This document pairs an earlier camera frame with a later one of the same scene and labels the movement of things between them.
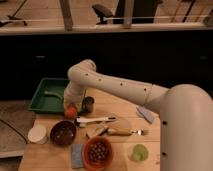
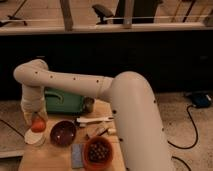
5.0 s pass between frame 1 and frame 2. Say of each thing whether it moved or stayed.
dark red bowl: stayed
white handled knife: stayed
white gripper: moved
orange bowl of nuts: stayed
